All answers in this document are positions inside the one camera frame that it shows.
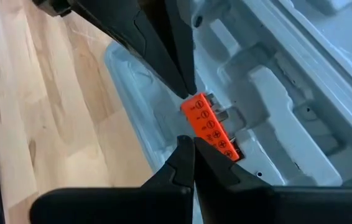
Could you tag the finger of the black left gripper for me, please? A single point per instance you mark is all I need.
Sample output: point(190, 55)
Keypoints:
point(182, 46)
point(126, 28)

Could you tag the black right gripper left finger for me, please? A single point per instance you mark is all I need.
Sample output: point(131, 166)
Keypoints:
point(169, 199)

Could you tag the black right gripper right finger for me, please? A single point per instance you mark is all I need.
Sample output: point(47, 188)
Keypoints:
point(241, 202)

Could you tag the red bit holder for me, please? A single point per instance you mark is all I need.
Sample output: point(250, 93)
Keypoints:
point(210, 124)

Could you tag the grey plastic tool case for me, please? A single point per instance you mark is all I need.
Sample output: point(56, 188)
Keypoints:
point(288, 109)

